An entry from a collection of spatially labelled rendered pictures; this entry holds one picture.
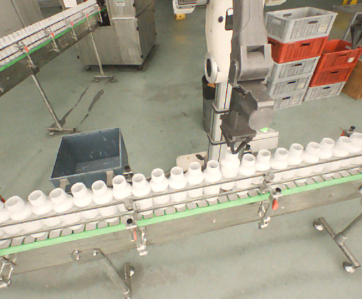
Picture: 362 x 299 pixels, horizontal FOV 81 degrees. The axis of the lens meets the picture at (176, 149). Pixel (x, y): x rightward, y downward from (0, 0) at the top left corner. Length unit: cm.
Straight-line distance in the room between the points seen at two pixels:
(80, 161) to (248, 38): 116
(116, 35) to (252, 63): 387
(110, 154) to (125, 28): 309
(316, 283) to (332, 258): 24
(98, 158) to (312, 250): 165
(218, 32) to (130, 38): 319
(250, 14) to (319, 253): 177
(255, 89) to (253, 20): 13
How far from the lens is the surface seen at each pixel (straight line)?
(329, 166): 95
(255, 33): 51
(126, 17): 415
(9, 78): 243
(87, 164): 139
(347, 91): 407
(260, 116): 48
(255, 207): 88
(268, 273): 181
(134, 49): 425
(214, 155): 155
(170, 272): 173
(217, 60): 115
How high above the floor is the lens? 165
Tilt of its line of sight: 43 degrees down
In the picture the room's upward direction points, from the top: 3 degrees counter-clockwise
